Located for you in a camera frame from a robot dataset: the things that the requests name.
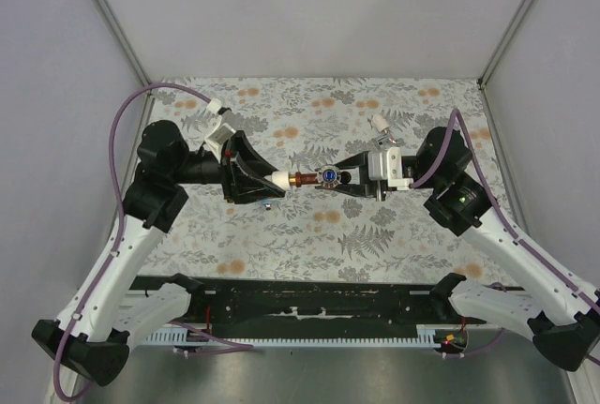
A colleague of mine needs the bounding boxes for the brown faucet chrome knob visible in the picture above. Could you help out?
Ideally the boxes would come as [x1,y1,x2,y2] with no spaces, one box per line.
[289,165,341,188]

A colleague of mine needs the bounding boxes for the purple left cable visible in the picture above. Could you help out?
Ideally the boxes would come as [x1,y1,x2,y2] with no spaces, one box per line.
[51,82,257,400]

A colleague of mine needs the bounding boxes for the chrome faucet white handle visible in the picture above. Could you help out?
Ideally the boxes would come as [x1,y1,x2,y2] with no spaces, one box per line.
[369,114,398,147]

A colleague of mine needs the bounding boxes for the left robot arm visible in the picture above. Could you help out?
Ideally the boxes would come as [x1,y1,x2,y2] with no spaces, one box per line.
[32,120,291,386]

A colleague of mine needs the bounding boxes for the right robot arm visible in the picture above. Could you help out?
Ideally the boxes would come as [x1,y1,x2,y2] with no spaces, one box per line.
[317,127,599,372]

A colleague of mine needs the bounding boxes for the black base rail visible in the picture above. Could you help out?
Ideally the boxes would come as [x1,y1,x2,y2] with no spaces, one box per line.
[126,275,498,339]

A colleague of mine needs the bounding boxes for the white pipe elbow fitting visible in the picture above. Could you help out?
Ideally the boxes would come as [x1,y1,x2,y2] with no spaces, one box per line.
[270,171,292,191]

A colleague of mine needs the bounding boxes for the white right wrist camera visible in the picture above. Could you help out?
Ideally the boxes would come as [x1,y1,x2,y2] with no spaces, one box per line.
[368,146,413,190]

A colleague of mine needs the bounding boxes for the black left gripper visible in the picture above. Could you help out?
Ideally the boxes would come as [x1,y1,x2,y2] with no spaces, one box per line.
[172,130,287,205]

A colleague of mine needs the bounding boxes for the white cable duct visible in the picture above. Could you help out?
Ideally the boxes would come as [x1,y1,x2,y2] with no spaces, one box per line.
[142,326,442,349]

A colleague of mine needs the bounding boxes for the blue plastic faucet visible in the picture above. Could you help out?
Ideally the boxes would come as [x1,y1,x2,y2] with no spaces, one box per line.
[261,199,277,211]

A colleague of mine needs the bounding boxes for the floral patterned table mat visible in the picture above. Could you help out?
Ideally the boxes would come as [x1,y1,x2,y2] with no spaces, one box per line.
[141,78,513,286]

